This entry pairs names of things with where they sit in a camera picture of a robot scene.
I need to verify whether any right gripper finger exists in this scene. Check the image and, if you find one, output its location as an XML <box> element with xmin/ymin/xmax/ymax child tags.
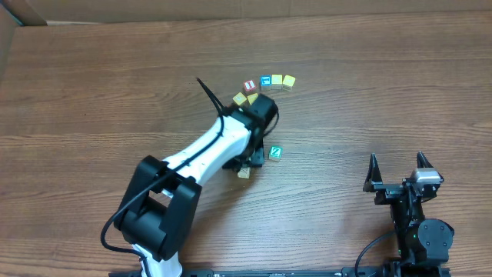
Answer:
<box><xmin>363</xmin><ymin>153</ymin><xmax>383</xmax><ymax>192</ymax></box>
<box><xmin>416</xmin><ymin>151</ymin><xmax>433</xmax><ymax>169</ymax></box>

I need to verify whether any white natural wood block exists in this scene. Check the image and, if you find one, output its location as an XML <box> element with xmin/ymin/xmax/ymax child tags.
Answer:
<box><xmin>237</xmin><ymin>167</ymin><xmax>251</xmax><ymax>179</ymax></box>

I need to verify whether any green letter Z block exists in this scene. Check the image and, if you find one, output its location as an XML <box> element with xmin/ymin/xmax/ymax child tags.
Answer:
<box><xmin>268</xmin><ymin>145</ymin><xmax>283</xmax><ymax>162</ymax></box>

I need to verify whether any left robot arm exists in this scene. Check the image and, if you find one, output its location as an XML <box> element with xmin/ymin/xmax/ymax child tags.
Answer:
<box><xmin>109</xmin><ymin>95</ymin><xmax>278</xmax><ymax>276</ymax></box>

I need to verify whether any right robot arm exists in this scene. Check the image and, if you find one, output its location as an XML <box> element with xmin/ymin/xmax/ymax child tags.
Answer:
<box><xmin>363</xmin><ymin>152</ymin><xmax>454</xmax><ymax>276</ymax></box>

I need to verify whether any yellow block centre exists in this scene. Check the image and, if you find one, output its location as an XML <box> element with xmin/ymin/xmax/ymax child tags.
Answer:
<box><xmin>247</xmin><ymin>93</ymin><xmax>258</xmax><ymax>105</ymax></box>

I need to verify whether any yellow block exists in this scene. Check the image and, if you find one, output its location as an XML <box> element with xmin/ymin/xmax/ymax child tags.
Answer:
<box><xmin>247</xmin><ymin>93</ymin><xmax>258</xmax><ymax>105</ymax></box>
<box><xmin>232</xmin><ymin>92</ymin><xmax>248</xmax><ymax>106</ymax></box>
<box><xmin>282</xmin><ymin>75</ymin><xmax>296</xmax><ymax>92</ymax></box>
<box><xmin>271</xmin><ymin>74</ymin><xmax>283</xmax><ymax>90</ymax></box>

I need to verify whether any yellow block left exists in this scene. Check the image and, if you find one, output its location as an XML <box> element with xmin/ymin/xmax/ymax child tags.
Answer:
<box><xmin>232</xmin><ymin>92</ymin><xmax>248</xmax><ymax>106</ymax></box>

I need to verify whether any red letter I block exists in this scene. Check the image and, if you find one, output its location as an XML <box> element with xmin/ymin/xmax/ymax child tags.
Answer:
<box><xmin>243</xmin><ymin>79</ymin><xmax>258</xmax><ymax>95</ymax></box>

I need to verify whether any blue picture block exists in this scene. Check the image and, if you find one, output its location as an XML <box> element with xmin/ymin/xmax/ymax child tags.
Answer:
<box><xmin>260</xmin><ymin>75</ymin><xmax>272</xmax><ymax>91</ymax></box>

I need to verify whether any yellow block middle top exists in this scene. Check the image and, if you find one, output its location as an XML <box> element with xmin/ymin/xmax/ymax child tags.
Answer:
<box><xmin>271</xmin><ymin>74</ymin><xmax>283</xmax><ymax>90</ymax></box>

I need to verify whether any yellow block far right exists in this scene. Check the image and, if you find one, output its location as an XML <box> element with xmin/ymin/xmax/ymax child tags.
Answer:
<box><xmin>282</xmin><ymin>75</ymin><xmax>296</xmax><ymax>92</ymax></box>

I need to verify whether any cardboard box corner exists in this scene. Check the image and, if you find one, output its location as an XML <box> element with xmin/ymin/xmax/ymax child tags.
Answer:
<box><xmin>1</xmin><ymin>0</ymin><xmax>47</xmax><ymax>77</ymax></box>

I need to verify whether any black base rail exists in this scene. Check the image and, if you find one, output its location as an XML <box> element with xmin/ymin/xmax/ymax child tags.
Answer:
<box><xmin>108</xmin><ymin>266</ymin><xmax>452</xmax><ymax>277</ymax></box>

